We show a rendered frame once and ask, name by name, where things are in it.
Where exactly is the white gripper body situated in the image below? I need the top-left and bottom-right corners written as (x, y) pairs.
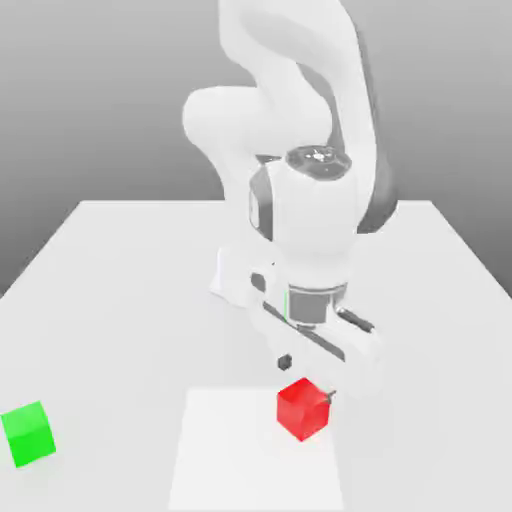
top-left (255, 299), bottom-right (384, 398)

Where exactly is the small red cube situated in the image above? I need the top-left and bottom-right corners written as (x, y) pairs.
top-left (275, 376), bottom-right (332, 444)

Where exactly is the small green cube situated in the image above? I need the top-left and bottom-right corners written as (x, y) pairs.
top-left (0, 399), bottom-right (58, 470)

